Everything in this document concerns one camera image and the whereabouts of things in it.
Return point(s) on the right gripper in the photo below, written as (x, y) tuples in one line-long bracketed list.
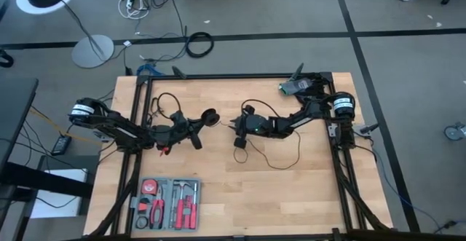
[(258, 126)]

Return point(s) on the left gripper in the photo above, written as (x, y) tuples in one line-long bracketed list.
[(182, 128)]

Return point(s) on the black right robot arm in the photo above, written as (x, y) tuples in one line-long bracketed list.
[(302, 119)]

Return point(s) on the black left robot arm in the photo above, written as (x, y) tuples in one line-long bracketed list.
[(123, 132)]

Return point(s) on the black clamp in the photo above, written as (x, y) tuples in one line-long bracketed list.
[(179, 73), (296, 73)]

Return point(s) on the grey green work glove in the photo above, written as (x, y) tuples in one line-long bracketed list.
[(296, 86)]

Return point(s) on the grey plastic tray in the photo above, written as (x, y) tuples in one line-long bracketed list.
[(167, 193)]

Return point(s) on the red tape measure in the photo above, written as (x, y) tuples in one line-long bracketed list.
[(149, 187)]

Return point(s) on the red bit holder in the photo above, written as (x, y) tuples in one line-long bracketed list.
[(186, 204)]

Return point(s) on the red utility knife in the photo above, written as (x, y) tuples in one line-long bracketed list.
[(143, 206)]

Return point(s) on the black tape roll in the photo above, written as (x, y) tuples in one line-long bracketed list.
[(137, 223)]

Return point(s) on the white round floor lamp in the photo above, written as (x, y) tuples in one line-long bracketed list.
[(91, 51)]

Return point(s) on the white power strip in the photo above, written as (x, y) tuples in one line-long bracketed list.
[(130, 1)]

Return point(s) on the black power adapter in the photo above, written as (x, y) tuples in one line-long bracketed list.
[(61, 144)]

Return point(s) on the black floor beam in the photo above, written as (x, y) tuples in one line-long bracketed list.
[(43, 181)]

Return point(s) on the white box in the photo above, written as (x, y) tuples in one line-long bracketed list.
[(54, 208)]

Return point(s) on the black desk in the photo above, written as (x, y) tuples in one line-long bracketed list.
[(14, 117)]

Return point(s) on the black floor object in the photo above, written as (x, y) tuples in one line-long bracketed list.
[(5, 60)]

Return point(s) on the grey caster wheel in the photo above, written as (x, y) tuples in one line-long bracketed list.
[(455, 132)]

